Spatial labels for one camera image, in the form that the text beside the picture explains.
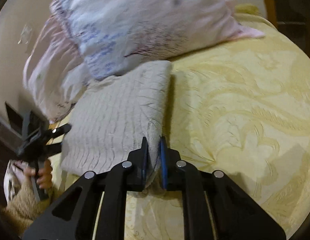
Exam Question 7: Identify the fuzzy tan sleeve forearm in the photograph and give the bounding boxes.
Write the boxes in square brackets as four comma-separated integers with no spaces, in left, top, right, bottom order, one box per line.
[0,179,54,239]

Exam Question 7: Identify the yellow patterned bedspread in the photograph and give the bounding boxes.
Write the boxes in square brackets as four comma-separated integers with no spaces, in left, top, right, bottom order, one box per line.
[51,14,310,238]

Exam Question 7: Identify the floral printed pillow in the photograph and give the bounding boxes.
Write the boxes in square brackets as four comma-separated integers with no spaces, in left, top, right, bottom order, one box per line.
[50,0,264,80]

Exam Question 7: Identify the dark bedside furniture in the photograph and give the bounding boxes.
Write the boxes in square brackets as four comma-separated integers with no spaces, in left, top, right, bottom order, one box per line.
[0,101,49,156]

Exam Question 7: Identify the person's left hand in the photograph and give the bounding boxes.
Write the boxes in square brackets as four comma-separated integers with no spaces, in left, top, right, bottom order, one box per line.
[23,159,53,189]

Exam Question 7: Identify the white wall socket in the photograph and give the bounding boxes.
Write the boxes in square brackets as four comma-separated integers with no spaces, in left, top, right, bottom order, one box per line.
[18,24,33,44]

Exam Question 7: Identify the pink striped pillow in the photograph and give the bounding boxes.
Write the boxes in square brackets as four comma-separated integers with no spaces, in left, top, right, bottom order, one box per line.
[23,15,91,124]

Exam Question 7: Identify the beige cable-knit sweater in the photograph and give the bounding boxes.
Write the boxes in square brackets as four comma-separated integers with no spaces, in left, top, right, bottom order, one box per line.
[60,61,172,186]

